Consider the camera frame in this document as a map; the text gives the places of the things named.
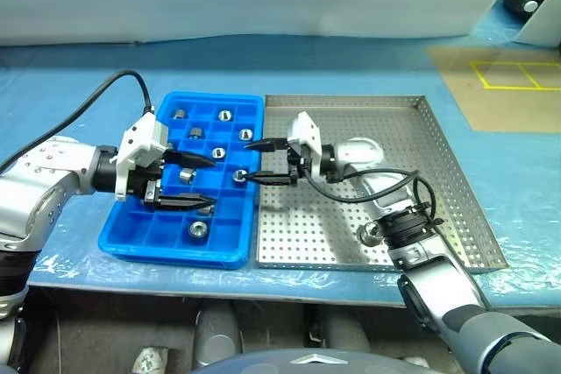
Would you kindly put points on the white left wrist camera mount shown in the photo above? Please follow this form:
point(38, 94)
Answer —
point(138, 146)

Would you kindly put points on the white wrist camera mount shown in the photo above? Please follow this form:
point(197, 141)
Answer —
point(138, 146)
point(304, 129)

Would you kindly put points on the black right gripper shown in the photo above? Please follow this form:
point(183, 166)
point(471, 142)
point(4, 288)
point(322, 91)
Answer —
point(298, 164)

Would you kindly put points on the white shoe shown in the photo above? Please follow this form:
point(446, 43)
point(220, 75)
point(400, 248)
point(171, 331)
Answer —
point(151, 358)
point(416, 362)

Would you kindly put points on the round white knob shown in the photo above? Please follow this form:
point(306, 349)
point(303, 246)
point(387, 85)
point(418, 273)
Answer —
point(531, 5)

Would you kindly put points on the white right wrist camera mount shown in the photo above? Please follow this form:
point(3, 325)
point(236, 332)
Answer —
point(304, 129)

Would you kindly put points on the grey rounded leg shape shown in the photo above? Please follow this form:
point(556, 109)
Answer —
point(217, 334)
point(346, 330)

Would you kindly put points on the blue-grey rounded body shell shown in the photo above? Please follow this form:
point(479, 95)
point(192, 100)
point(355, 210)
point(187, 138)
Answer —
point(271, 365)

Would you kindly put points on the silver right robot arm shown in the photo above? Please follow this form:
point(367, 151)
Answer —
point(442, 277)

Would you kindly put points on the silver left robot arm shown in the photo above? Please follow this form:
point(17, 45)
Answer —
point(44, 181)

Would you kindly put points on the metal roller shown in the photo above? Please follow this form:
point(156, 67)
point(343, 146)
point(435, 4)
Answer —
point(178, 114)
point(245, 133)
point(224, 115)
point(218, 153)
point(206, 211)
point(196, 132)
point(239, 175)
point(367, 234)
point(197, 229)
point(187, 177)

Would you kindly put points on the blue compartment tray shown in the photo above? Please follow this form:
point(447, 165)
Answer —
point(131, 234)

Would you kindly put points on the brown mat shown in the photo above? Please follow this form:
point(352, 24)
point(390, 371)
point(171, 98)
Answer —
point(504, 107)

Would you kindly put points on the blue plastic table cover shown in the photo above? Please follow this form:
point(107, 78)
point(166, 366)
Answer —
point(307, 67)

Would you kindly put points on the perforated steel tray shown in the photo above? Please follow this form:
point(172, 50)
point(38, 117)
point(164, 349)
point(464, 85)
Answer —
point(372, 120)

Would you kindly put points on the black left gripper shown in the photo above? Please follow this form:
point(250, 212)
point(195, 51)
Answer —
point(146, 181)

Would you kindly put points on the small white foam board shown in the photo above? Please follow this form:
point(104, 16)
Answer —
point(548, 28)

